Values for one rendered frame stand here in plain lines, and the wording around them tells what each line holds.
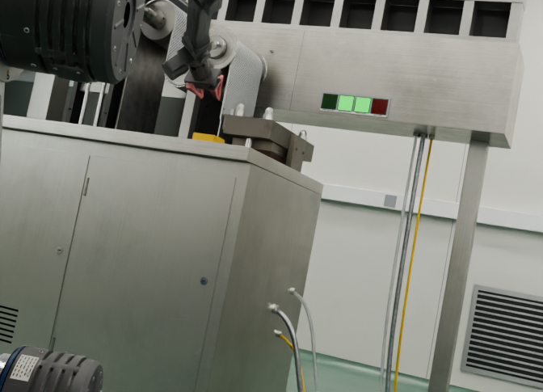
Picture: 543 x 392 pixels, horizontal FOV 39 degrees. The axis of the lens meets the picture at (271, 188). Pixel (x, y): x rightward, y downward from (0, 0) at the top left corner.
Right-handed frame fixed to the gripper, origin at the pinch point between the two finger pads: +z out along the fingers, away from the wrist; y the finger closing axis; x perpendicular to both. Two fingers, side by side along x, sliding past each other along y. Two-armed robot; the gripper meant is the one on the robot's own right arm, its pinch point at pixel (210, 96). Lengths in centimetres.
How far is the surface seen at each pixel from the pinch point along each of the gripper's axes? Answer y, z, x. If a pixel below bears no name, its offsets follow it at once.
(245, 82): 0.9, 12.3, 19.7
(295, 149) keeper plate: 22.7, 24.0, 3.1
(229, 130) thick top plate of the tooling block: 6.7, 8.6, -5.4
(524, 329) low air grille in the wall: 89, 264, 88
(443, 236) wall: 33, 242, 129
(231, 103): 0.8, 11.0, 8.3
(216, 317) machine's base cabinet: 25, 17, -64
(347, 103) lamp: 31, 29, 31
